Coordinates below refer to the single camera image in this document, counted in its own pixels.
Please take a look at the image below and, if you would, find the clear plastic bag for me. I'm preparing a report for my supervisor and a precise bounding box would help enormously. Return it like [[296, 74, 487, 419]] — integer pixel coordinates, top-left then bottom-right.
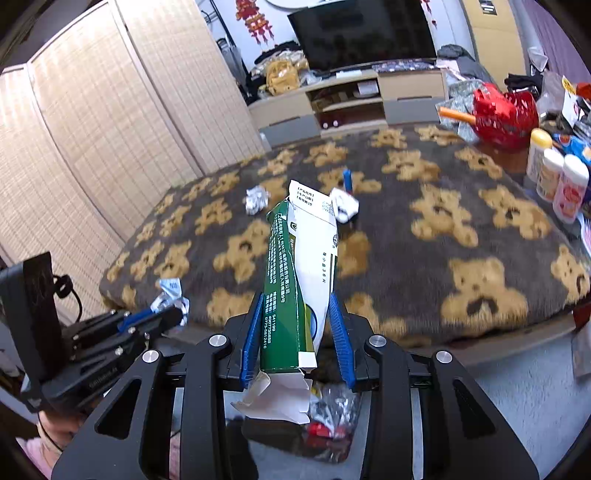
[[307, 383, 361, 444]]

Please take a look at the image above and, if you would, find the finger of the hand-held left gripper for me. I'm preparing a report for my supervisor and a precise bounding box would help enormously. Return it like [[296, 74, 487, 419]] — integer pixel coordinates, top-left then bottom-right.
[[69, 329, 153, 370], [69, 305, 183, 344]]

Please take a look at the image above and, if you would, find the crumpled white paper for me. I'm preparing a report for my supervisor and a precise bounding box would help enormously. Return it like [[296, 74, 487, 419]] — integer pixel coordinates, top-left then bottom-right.
[[329, 187, 360, 223]]

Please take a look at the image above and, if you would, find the green white carton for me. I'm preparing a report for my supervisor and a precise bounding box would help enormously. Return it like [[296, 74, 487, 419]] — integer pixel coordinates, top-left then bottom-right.
[[231, 180, 340, 425]]

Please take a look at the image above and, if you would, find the black television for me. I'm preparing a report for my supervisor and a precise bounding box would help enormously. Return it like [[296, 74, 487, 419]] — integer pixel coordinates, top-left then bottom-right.
[[287, 0, 437, 72]]

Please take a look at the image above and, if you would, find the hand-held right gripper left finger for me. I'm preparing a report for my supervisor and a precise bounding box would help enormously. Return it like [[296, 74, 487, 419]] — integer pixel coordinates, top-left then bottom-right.
[[51, 291, 266, 480]]

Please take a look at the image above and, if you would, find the woven folding screen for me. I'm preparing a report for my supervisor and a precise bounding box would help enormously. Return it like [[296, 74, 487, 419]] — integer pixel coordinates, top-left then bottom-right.
[[0, 0, 273, 278]]

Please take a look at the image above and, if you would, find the black cable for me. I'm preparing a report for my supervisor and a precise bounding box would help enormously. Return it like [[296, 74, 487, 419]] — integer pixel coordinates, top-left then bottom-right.
[[52, 274, 85, 324]]

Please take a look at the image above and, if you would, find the bear print blanket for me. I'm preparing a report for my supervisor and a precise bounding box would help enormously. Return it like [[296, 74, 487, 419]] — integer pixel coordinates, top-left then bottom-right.
[[99, 124, 591, 352]]

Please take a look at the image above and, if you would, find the plastic lined trash bin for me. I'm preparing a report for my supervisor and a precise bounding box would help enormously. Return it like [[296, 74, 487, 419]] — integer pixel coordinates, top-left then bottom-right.
[[240, 381, 365, 464]]

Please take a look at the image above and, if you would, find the red label white bottle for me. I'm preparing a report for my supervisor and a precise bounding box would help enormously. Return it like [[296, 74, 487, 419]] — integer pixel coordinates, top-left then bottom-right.
[[553, 154, 589, 224]]

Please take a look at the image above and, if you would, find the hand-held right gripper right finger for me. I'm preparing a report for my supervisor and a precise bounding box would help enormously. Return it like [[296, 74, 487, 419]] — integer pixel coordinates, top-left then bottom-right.
[[328, 294, 541, 480]]

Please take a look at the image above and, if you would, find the beige standing air conditioner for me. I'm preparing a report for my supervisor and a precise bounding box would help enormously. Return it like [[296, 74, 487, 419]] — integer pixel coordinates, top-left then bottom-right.
[[462, 0, 527, 75]]

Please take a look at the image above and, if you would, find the purple curtain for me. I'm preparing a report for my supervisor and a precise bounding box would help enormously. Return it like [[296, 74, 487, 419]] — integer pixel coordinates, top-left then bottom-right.
[[531, 0, 591, 79]]

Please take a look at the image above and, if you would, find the red plastic basket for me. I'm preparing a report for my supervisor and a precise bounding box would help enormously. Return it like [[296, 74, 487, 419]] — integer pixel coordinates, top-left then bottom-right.
[[471, 85, 540, 149]]

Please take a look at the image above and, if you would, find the crumpled foil ball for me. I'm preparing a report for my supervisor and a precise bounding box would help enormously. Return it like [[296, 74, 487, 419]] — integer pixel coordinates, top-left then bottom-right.
[[244, 185, 271, 215]]

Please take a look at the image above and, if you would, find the grey floral garment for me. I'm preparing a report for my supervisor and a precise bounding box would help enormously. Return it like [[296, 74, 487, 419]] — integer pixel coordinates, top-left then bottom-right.
[[436, 78, 490, 144]]

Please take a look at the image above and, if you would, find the yellow capped white bottle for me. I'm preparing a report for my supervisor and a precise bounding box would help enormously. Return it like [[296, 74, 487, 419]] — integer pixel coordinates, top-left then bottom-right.
[[526, 128, 554, 185]]

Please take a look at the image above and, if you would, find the blue white wrapper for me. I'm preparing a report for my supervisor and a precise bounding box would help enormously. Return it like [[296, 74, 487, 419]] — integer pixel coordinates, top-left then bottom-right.
[[147, 277, 191, 326]]

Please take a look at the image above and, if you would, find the beige television cabinet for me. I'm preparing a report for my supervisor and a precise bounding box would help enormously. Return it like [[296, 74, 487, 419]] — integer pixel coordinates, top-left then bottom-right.
[[247, 68, 450, 148]]

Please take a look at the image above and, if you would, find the grey clothing heap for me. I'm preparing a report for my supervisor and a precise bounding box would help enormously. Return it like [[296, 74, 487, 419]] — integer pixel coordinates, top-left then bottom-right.
[[436, 44, 490, 84]]

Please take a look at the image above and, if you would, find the orange stick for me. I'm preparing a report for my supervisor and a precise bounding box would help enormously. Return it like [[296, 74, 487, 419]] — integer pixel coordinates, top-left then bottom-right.
[[438, 106, 478, 124]]

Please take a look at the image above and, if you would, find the person's left forearm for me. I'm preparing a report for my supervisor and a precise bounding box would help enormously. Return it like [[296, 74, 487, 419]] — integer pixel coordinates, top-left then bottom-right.
[[14, 436, 61, 480]]

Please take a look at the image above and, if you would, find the dark patterned cloth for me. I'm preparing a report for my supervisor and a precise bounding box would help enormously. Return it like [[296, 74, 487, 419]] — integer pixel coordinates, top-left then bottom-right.
[[372, 58, 439, 73]]

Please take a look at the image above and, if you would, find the pile of clothes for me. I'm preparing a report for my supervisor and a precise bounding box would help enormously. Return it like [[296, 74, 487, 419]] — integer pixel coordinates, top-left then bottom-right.
[[249, 41, 324, 100]]

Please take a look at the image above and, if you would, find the person's left hand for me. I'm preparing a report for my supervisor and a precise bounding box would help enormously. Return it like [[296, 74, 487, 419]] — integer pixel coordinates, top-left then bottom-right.
[[37, 408, 93, 462]]

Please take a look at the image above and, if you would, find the red fish hanging ornament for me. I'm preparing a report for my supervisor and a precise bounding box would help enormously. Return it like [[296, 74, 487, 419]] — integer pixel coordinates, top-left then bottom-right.
[[235, 0, 273, 47]]

